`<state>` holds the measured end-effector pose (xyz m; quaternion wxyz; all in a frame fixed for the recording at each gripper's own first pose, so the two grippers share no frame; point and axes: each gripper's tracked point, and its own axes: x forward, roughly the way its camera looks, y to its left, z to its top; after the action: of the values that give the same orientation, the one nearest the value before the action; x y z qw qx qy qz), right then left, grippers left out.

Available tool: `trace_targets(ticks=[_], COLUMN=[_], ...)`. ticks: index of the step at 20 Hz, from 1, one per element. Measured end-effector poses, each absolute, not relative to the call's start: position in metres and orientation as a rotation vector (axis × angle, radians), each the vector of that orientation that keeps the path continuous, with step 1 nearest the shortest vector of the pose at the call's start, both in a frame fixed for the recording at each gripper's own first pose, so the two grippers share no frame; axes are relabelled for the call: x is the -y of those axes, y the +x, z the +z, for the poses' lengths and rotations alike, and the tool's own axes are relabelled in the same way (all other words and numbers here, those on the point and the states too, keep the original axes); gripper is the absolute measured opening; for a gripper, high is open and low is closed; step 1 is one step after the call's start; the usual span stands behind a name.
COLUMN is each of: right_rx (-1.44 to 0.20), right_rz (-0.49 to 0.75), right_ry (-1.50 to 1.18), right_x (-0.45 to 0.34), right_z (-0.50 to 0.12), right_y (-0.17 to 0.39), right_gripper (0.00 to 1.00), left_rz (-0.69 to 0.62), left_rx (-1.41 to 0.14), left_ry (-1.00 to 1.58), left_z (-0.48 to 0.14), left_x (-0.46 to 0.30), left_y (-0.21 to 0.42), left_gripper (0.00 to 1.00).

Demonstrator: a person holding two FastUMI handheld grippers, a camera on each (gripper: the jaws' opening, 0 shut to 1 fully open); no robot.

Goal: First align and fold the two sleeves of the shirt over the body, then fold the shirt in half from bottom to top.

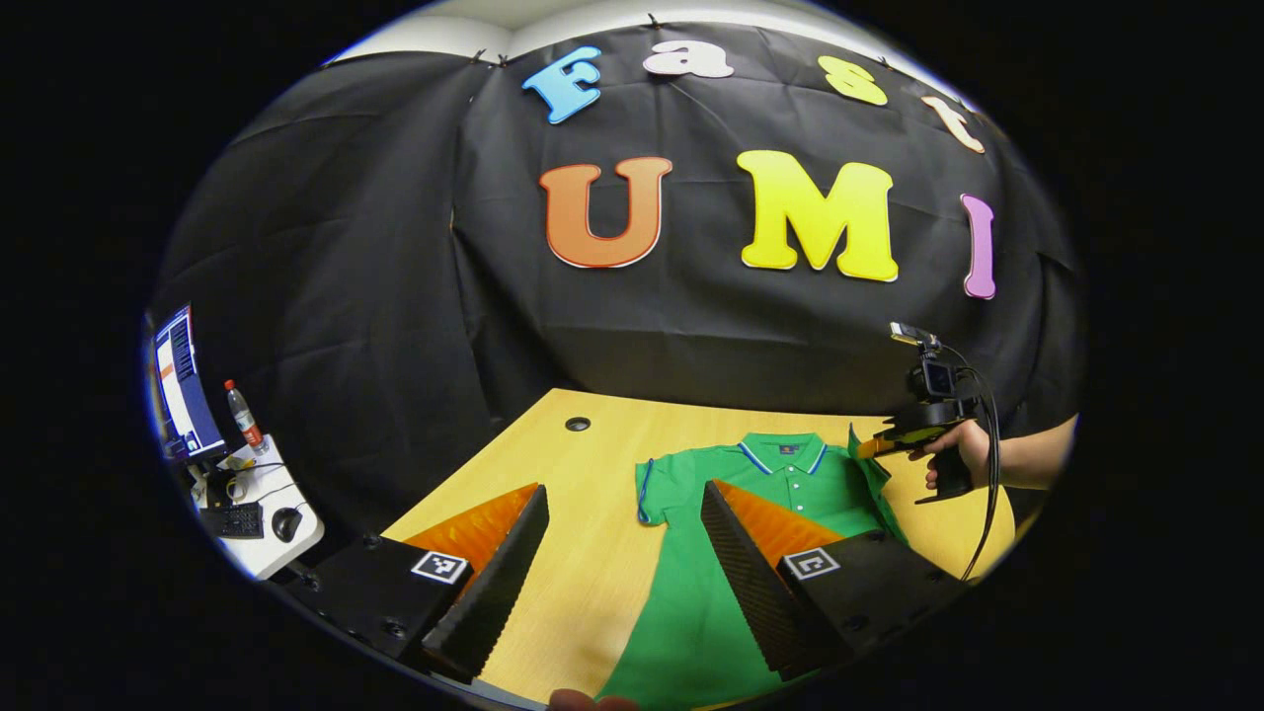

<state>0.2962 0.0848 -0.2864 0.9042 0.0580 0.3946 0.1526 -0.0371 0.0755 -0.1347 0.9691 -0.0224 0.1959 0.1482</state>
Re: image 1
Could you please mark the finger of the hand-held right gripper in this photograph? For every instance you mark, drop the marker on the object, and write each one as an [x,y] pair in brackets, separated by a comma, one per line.
[904,441]

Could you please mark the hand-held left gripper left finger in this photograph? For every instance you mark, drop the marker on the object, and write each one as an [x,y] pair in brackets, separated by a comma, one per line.
[494,592]

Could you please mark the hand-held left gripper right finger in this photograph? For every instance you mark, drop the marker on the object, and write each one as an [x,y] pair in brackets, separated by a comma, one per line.
[755,592]

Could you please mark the green T-shirt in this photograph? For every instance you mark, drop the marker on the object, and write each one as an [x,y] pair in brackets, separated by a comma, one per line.
[691,592]

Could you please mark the white side desk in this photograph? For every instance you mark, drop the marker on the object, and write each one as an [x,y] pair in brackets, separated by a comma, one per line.
[286,553]

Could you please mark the black computer mouse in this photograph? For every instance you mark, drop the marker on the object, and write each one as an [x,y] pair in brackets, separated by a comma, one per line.
[286,523]

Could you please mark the black keyboard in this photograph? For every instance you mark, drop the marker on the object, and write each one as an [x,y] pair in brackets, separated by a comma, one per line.
[232,520]

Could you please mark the clear plastic water bottle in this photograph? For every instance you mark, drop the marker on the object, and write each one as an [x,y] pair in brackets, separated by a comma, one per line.
[244,420]

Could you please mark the black backdrop cloth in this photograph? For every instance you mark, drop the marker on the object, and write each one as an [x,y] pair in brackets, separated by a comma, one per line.
[395,247]

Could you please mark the computer monitor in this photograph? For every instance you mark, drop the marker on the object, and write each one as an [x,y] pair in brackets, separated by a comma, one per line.
[188,385]

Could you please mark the row of black cloth clips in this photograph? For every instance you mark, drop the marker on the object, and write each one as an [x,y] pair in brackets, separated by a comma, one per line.
[652,19]

